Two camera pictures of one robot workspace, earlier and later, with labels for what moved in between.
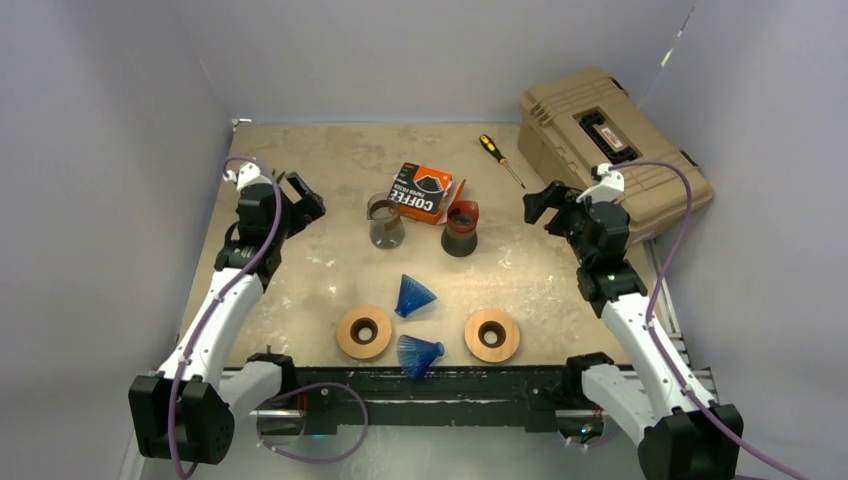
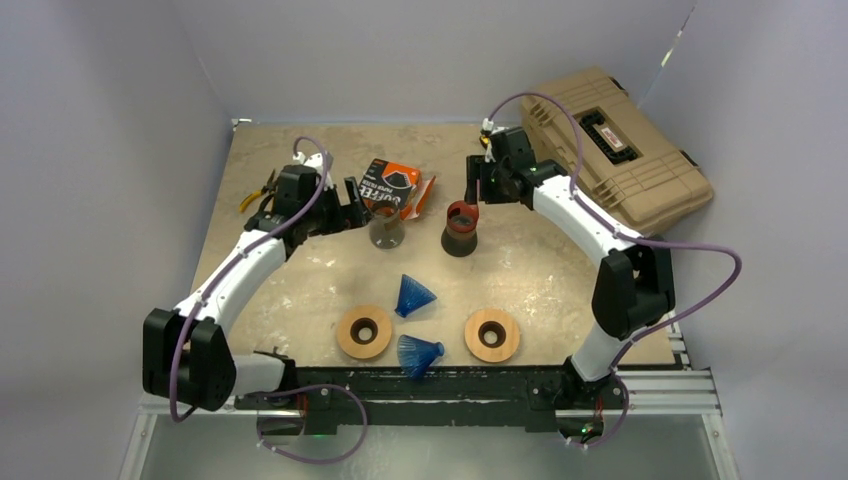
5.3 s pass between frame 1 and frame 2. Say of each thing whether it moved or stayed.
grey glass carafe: stayed
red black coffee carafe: stayed
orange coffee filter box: moved
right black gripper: moved
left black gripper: moved
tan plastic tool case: stayed
